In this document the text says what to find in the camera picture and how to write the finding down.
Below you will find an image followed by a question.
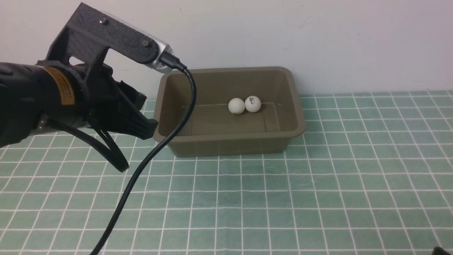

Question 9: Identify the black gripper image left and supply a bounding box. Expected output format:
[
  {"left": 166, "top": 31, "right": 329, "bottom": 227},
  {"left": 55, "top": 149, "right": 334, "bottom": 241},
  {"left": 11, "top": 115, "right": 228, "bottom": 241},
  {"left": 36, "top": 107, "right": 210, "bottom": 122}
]
[{"left": 70, "top": 63, "right": 158, "bottom": 140}]

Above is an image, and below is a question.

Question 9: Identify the white ball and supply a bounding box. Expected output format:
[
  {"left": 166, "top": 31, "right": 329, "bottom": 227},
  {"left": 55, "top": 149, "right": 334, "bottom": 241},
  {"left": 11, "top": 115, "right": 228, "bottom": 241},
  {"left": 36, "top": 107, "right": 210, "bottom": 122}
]
[
  {"left": 228, "top": 97, "right": 245, "bottom": 115},
  {"left": 244, "top": 96, "right": 262, "bottom": 113}
]

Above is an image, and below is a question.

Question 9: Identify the olive green plastic bin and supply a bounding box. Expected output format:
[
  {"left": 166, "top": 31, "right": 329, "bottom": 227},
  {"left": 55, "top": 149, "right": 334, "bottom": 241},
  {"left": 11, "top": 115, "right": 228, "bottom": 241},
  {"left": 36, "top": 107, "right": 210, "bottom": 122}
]
[{"left": 168, "top": 67, "right": 307, "bottom": 158}]

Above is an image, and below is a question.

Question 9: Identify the black camera cable image left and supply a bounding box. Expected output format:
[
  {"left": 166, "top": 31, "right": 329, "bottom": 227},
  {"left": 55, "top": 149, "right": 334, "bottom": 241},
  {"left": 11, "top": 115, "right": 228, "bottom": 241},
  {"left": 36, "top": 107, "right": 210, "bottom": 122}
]
[{"left": 46, "top": 52, "right": 197, "bottom": 255}]

